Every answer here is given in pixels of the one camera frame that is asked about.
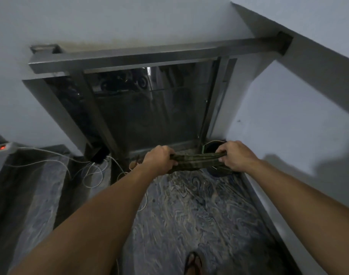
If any person's right hand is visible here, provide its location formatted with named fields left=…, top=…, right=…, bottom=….
left=215, top=140, right=261, bottom=173

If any black flip-flop sandal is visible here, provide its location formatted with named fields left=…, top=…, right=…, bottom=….
left=184, top=251, right=204, bottom=275

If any dark round bucket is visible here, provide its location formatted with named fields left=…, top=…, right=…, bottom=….
left=202, top=140, right=240, bottom=178

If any white charging cable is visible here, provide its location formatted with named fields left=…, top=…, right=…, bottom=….
left=3, top=147, right=148, bottom=214

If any person's left hand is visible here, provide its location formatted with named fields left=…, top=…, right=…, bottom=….
left=141, top=145, right=178, bottom=176

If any person's right forearm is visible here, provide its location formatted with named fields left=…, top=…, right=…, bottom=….
left=246, top=159, right=349, bottom=275

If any steel railing frame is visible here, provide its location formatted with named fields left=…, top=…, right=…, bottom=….
left=28, top=31, right=293, bottom=158

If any dark glass railing panel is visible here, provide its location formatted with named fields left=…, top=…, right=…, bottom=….
left=44, top=58, right=237, bottom=153

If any person's foot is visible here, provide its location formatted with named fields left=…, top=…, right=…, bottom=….
left=189, top=253, right=203, bottom=275

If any person's left forearm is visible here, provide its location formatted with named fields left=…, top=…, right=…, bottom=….
left=8, top=164, right=163, bottom=275

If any black phone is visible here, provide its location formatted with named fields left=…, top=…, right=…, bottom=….
left=90, top=147, right=110, bottom=164

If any green plaid cloth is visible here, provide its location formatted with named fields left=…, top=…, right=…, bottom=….
left=136, top=151, right=228, bottom=174

